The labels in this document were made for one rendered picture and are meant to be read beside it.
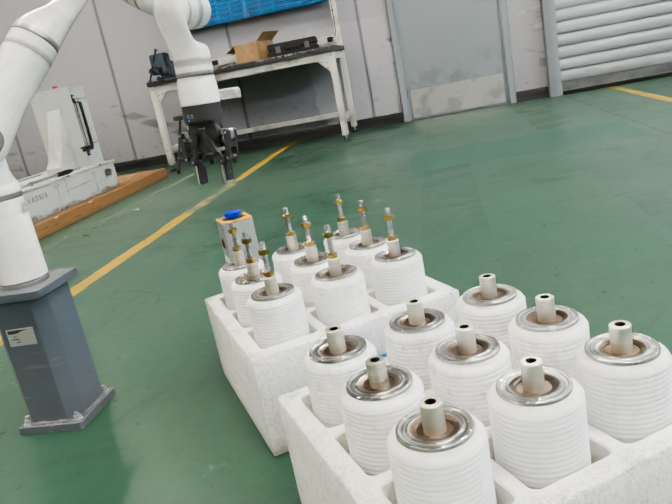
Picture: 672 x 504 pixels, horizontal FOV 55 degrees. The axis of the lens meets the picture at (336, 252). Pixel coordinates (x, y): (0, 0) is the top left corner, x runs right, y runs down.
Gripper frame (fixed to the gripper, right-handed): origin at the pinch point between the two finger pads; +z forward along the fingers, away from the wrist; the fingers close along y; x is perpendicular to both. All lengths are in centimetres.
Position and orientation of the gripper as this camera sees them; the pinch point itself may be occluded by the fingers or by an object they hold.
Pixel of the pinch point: (214, 177)
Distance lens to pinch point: 129.9
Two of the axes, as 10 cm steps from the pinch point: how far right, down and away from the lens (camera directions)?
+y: 8.2, 0.4, -5.7
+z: 1.4, 9.5, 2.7
